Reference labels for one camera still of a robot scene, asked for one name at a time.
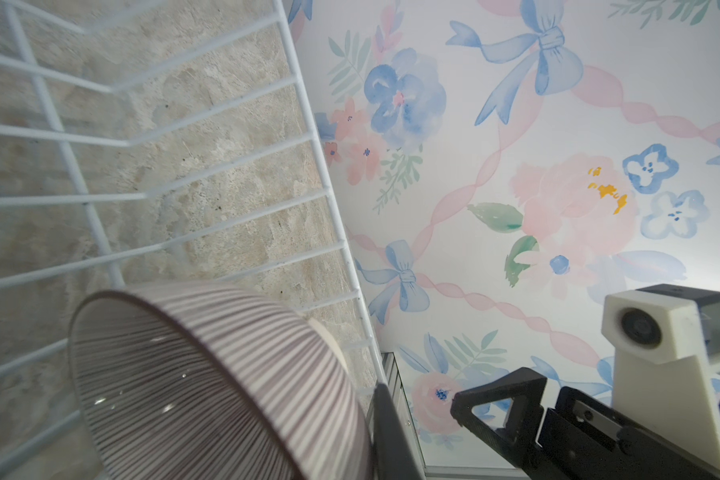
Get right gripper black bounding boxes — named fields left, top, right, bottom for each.
left=450, top=367, right=720, bottom=480

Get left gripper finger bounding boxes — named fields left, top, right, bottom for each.
left=372, top=383, right=423, bottom=480

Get white wire dish rack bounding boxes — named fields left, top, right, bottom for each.
left=0, top=1, right=385, bottom=479

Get grey striped ceramic bowl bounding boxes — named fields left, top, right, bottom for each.
left=68, top=281, right=374, bottom=479

